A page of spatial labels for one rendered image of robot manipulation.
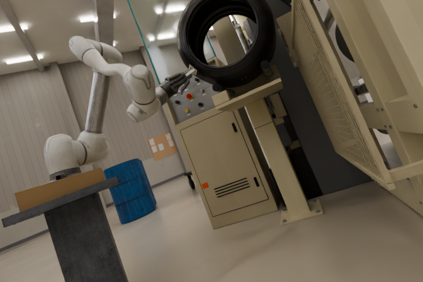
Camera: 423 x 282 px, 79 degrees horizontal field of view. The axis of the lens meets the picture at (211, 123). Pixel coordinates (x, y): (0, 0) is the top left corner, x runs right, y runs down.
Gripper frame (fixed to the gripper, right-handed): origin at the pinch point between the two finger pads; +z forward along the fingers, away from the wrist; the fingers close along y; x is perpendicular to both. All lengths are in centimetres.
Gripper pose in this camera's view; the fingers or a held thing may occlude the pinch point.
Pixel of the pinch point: (189, 73)
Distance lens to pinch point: 144.8
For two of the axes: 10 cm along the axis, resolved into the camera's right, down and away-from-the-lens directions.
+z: 6.3, -5.9, 5.0
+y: 7.6, 6.1, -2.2
